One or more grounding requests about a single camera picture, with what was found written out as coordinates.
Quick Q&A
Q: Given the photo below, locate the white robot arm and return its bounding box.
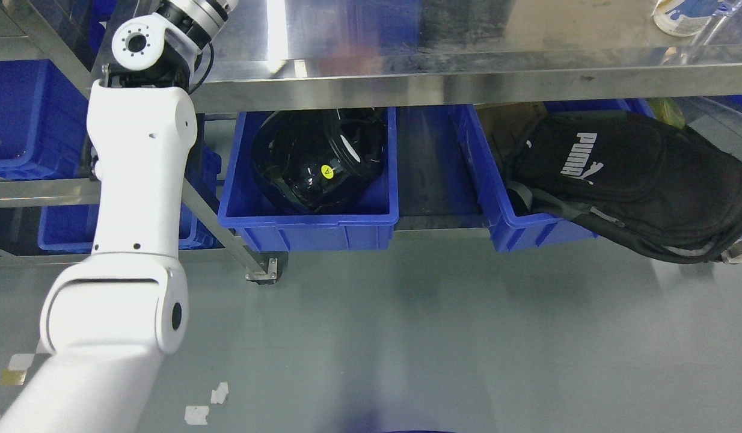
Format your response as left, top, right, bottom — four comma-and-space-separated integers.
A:
0, 1, 238, 432

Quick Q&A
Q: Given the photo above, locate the white blue container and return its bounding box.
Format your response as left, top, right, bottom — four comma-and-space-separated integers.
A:
651, 1, 725, 37

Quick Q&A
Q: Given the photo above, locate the black glossy helmet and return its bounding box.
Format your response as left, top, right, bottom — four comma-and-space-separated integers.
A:
250, 108, 388, 215

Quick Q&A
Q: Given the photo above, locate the blue bin with black helmet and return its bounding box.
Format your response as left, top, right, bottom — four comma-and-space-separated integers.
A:
218, 107, 400, 252

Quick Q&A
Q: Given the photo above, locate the blue bin under backpack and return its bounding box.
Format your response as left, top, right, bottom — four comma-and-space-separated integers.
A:
454, 99, 657, 253

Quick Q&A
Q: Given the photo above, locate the steel table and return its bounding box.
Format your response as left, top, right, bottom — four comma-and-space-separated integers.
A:
192, 1, 742, 113

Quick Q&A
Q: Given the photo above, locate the black Puma backpack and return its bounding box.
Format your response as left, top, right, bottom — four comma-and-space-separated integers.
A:
503, 111, 742, 264

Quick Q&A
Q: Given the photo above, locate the blue bin lower left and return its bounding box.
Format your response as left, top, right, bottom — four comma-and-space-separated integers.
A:
38, 144, 222, 252

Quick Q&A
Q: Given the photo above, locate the blue bin far left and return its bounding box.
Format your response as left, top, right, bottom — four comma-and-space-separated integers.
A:
0, 60, 88, 180

